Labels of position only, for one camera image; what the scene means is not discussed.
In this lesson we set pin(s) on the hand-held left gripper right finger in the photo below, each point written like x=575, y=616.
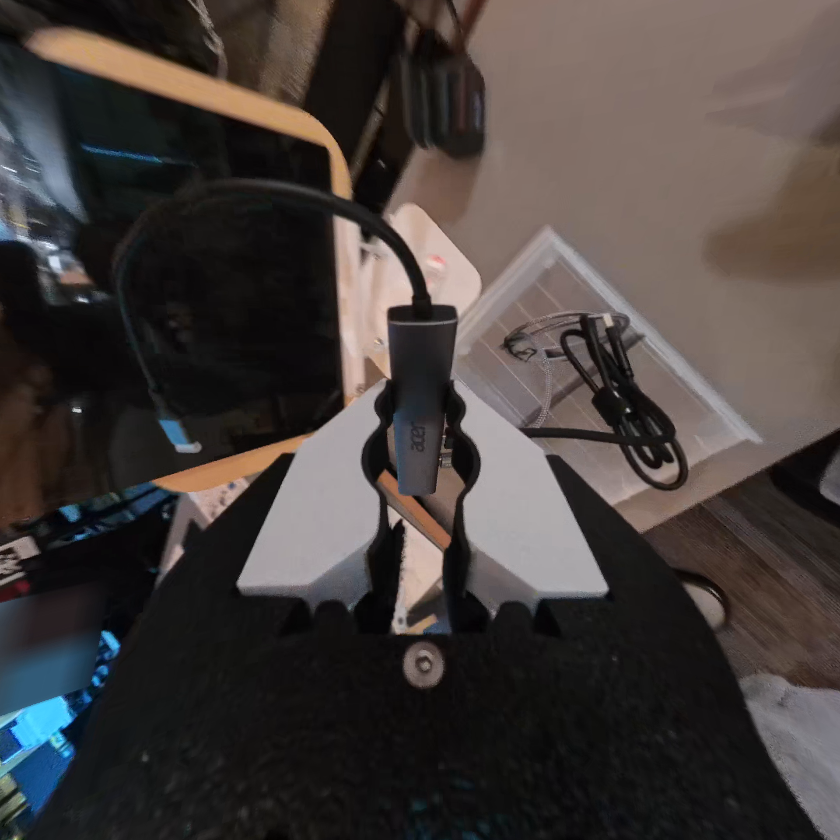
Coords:
x=525, y=525

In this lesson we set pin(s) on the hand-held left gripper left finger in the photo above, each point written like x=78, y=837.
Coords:
x=308, y=518

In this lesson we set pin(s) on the grey usb hub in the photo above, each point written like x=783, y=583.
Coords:
x=420, y=367

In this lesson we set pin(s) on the clear plastic bin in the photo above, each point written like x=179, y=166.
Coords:
x=518, y=289

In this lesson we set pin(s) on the wood-rimmed dark glass panel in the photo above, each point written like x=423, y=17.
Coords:
x=229, y=295

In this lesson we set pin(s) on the pale fuzzy cloth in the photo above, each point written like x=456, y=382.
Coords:
x=800, y=741

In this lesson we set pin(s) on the black power pack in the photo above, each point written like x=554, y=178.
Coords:
x=446, y=98

